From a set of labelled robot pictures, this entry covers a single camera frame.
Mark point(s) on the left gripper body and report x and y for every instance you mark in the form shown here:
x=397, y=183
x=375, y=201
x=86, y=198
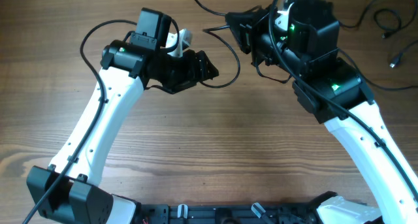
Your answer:
x=179, y=72

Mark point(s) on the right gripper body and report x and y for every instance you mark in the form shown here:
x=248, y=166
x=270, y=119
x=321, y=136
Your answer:
x=262, y=46

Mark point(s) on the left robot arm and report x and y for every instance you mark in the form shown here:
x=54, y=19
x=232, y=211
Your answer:
x=67, y=190

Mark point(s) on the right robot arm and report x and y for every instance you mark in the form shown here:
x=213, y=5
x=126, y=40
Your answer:
x=301, y=38

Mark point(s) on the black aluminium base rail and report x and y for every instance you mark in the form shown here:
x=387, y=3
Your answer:
x=184, y=214

